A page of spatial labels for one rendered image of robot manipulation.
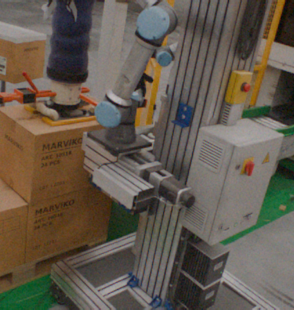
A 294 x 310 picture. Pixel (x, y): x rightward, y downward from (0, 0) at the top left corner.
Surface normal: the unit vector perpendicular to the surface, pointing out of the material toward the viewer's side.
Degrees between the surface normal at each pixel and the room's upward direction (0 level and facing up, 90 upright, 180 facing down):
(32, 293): 0
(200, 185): 90
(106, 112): 97
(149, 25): 83
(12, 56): 90
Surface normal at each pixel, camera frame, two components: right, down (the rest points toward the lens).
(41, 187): 0.69, 0.40
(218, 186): -0.72, 0.17
